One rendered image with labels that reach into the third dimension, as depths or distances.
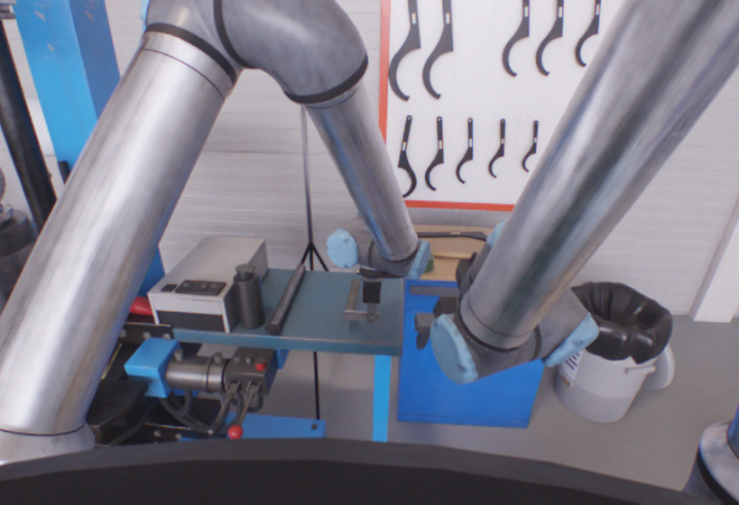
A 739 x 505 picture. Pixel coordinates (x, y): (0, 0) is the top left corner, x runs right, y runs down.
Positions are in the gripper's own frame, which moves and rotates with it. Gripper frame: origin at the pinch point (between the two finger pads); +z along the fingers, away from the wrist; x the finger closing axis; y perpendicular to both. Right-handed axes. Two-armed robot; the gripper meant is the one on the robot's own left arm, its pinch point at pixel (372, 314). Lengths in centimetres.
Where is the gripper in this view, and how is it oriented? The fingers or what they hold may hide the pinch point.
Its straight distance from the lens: 121.2
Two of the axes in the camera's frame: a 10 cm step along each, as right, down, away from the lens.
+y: -10.0, -0.5, 0.6
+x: -0.8, 4.5, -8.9
